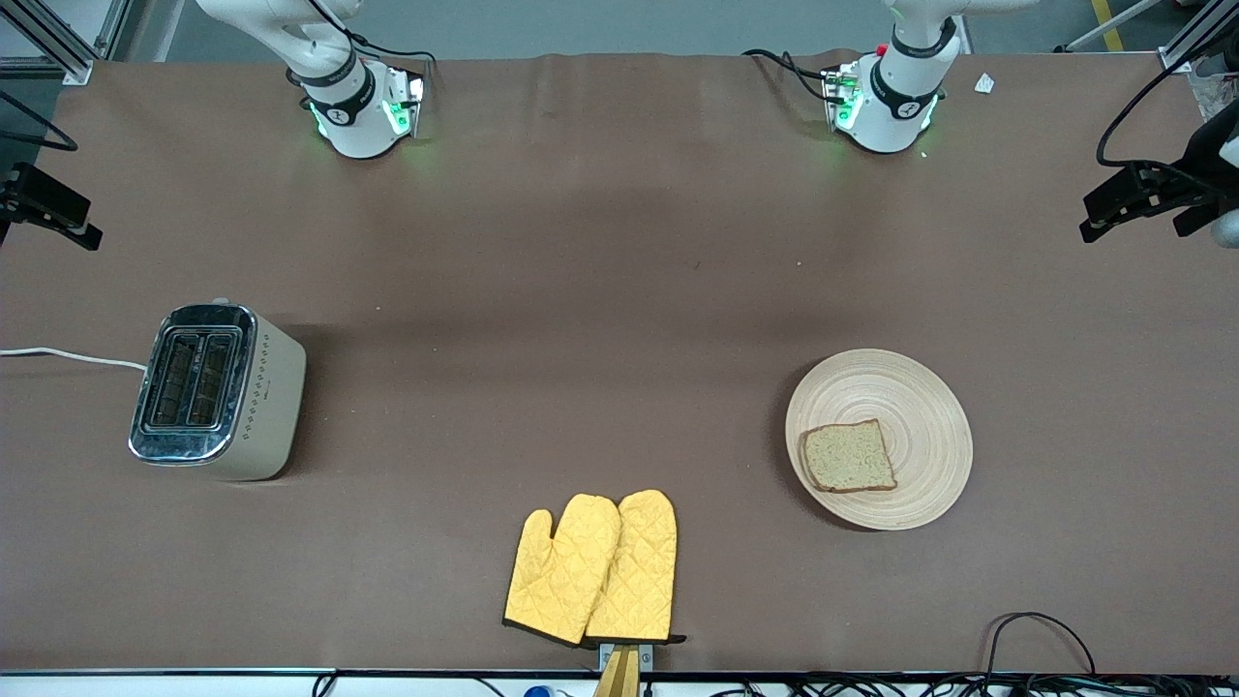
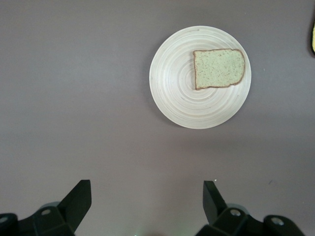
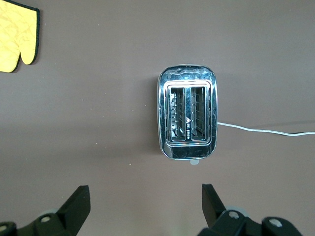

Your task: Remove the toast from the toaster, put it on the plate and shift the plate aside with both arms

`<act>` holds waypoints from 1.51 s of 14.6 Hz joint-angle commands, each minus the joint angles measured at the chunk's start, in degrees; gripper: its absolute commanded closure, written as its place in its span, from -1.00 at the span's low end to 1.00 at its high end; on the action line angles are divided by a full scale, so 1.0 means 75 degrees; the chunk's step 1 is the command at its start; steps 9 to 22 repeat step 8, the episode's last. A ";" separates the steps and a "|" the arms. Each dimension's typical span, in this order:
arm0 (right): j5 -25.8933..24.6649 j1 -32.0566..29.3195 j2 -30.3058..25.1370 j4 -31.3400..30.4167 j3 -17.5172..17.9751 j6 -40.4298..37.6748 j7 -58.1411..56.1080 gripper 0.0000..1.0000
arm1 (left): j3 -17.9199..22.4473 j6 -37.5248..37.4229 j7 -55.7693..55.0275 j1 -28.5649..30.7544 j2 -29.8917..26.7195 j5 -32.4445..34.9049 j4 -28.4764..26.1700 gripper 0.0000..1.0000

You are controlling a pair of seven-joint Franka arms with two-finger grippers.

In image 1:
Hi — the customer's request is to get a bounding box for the round light wooden plate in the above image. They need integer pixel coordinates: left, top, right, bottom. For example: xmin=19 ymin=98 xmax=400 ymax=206
xmin=785 ymin=348 xmax=974 ymax=531

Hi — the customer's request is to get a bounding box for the brown bread toast slice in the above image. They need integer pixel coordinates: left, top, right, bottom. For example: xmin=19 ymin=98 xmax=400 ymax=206
xmin=800 ymin=418 xmax=898 ymax=494

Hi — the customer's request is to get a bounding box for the white sneaker shoe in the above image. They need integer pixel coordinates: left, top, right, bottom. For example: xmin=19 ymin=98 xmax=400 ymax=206
xmin=1191 ymin=53 xmax=1239 ymax=123

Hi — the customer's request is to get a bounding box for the beige chrome two-slot toaster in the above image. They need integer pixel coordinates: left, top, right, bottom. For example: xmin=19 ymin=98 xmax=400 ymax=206
xmin=128 ymin=302 xmax=308 ymax=482

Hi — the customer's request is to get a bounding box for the brown table cover sheet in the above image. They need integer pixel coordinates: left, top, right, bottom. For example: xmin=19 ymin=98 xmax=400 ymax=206
xmin=0 ymin=50 xmax=1239 ymax=675

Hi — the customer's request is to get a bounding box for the yellow quilted oven mitt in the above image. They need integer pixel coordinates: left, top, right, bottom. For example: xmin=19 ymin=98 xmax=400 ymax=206
xmin=502 ymin=494 xmax=621 ymax=647
xmin=584 ymin=489 xmax=688 ymax=645

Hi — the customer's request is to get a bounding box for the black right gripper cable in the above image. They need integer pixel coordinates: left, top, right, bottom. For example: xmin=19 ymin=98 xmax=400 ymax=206
xmin=0 ymin=91 xmax=79 ymax=154

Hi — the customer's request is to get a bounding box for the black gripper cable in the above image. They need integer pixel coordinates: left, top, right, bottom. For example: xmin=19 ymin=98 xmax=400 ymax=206
xmin=1096 ymin=27 xmax=1239 ymax=168
xmin=0 ymin=91 xmax=79 ymax=154

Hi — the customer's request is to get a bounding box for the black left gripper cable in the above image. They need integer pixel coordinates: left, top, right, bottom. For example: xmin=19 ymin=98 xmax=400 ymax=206
xmin=1096 ymin=27 xmax=1239 ymax=168

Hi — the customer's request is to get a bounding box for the white toaster power cord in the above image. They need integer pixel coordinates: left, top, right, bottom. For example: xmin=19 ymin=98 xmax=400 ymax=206
xmin=0 ymin=347 xmax=147 ymax=373

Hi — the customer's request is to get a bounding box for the aluminium frame profile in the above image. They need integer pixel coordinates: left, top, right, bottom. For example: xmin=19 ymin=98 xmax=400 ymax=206
xmin=1157 ymin=0 xmax=1239 ymax=75
xmin=0 ymin=0 xmax=132 ymax=86

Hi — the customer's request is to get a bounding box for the black right arm base cable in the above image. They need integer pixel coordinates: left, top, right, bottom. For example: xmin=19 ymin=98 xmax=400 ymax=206
xmin=288 ymin=0 xmax=438 ymax=80

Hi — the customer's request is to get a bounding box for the black arm base cable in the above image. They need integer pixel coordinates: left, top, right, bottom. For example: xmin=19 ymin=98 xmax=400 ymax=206
xmin=742 ymin=47 xmax=835 ymax=104
xmin=288 ymin=0 xmax=438 ymax=80

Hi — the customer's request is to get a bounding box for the black left arm base cable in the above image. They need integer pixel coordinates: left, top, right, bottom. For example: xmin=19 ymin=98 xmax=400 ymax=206
xmin=742 ymin=47 xmax=835 ymax=104

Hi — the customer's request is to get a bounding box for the black looped table cable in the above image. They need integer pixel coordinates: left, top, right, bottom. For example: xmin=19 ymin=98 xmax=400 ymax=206
xmin=985 ymin=612 xmax=1097 ymax=679

